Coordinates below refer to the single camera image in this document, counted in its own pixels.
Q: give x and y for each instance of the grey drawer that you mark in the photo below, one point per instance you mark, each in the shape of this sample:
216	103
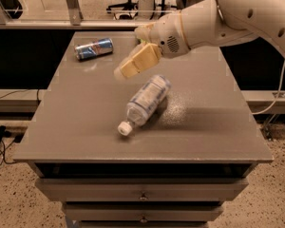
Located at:
69	190
142	212

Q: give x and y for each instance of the grey drawer cabinet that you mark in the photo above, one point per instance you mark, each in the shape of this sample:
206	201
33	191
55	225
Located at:
203	129

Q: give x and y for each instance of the clear blue plastic water bottle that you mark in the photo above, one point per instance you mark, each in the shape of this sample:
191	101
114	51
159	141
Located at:
144	103

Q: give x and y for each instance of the metal rail frame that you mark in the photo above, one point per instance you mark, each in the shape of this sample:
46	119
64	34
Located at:
84	14

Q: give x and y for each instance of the lower grey drawer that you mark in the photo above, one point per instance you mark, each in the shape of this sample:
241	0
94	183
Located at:
142	212

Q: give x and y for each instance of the blue silver energy drink can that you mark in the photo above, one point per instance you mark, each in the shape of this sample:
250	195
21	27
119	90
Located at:
94	49

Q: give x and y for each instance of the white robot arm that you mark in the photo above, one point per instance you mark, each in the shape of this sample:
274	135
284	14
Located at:
215	23

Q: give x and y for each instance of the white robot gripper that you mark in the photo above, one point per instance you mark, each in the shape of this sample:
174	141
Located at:
166	35

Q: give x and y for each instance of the top grey drawer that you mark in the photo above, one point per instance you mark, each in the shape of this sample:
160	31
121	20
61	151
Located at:
69	190

